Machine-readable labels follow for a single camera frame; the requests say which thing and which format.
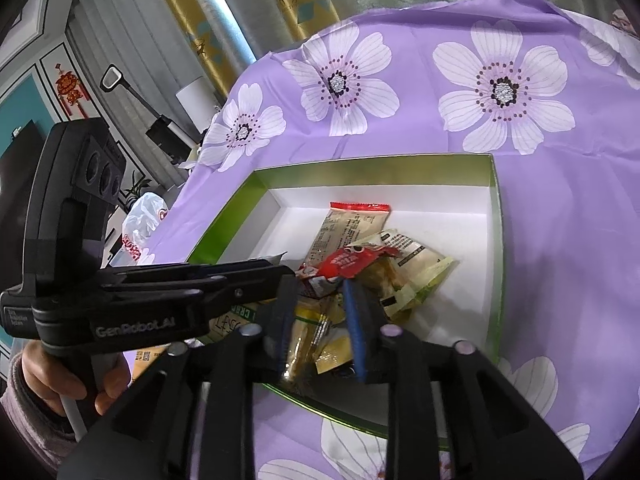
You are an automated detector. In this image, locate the green cardboard box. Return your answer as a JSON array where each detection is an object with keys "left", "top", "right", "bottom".
[{"left": 185, "top": 152, "right": 503, "bottom": 453}]

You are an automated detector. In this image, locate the beige red-topped snack packet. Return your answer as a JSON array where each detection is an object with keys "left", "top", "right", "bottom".
[{"left": 302, "top": 201, "right": 391, "bottom": 271}]

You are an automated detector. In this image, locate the white lampshade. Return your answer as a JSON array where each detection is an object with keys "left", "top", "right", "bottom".
[{"left": 175, "top": 76, "right": 221, "bottom": 133}]

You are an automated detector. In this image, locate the yellow green cracker packet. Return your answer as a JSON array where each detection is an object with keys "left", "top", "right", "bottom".
[{"left": 207, "top": 305, "right": 281, "bottom": 346}]

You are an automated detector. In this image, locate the white plastic bag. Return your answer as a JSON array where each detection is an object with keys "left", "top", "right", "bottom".
[{"left": 107, "top": 192, "right": 168, "bottom": 266}]

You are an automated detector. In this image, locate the purple floral tablecloth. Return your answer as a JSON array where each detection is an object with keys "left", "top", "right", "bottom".
[{"left": 150, "top": 0, "right": 640, "bottom": 480}]

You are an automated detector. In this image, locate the person's left hand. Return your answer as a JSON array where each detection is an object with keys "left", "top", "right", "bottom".
[{"left": 22, "top": 342, "right": 132, "bottom": 413}]

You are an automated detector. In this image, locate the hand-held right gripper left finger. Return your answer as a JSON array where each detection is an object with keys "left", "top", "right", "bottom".
[{"left": 57, "top": 275, "right": 301, "bottom": 480}]

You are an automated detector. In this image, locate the person's left forearm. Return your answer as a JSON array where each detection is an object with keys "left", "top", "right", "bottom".
[{"left": 0, "top": 350, "right": 81, "bottom": 471}]

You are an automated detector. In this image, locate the pale green white snack packet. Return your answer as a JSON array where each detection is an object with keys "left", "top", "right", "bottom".
[{"left": 360, "top": 230, "right": 455, "bottom": 328}]

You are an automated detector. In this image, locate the green potted plant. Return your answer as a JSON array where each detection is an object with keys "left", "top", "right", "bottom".
[{"left": 122, "top": 170, "right": 151, "bottom": 211}]

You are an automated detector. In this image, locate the red knot wall decoration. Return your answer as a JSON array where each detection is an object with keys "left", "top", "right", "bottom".
[{"left": 54, "top": 62, "right": 92, "bottom": 106}]

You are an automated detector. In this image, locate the yellow brown snack packet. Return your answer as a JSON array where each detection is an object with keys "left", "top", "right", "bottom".
[{"left": 282, "top": 295, "right": 361, "bottom": 391}]

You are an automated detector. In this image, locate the red orange snack packet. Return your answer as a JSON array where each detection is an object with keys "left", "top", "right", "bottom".
[{"left": 132, "top": 345, "right": 173, "bottom": 376}]

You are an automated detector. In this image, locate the small red snack packet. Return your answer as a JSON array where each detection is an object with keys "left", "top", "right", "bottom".
[{"left": 295, "top": 244, "right": 401, "bottom": 296}]

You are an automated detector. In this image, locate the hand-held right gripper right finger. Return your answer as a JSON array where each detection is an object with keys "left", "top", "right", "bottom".
[{"left": 341, "top": 280, "right": 583, "bottom": 480}]

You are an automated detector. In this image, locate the black television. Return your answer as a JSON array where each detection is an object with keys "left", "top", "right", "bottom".
[{"left": 0, "top": 120, "right": 48, "bottom": 291}]

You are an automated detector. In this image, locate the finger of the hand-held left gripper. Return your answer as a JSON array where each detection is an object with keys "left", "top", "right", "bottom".
[
  {"left": 100, "top": 259, "right": 296, "bottom": 285},
  {"left": 190, "top": 280, "right": 283, "bottom": 318}
]

